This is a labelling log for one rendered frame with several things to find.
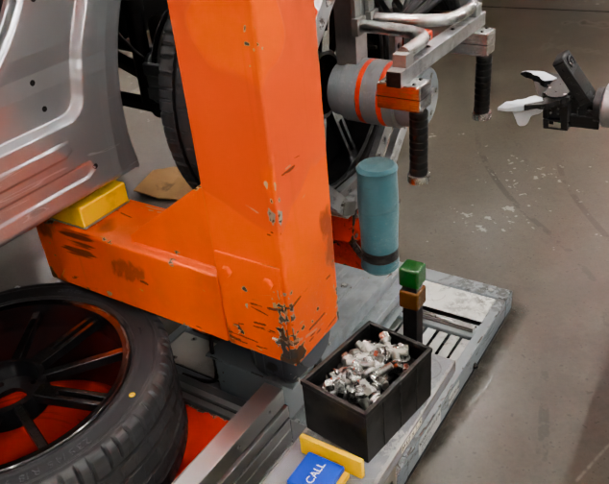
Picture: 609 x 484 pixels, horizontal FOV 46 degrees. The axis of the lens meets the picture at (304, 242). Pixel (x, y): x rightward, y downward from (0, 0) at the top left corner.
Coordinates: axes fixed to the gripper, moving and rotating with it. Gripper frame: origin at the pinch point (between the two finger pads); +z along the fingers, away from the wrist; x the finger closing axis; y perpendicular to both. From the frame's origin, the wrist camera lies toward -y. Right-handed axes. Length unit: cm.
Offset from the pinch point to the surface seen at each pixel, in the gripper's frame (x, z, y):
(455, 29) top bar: -7.1, 7.8, -17.0
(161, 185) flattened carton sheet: 29, 171, 83
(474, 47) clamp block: -0.3, 7.1, -9.3
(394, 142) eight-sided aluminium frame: -6.0, 27.4, 14.7
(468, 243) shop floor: 42, 34, 92
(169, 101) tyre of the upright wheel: -47, 53, -19
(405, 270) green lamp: -53, 0, 7
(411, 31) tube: -18.4, 11.7, -22.1
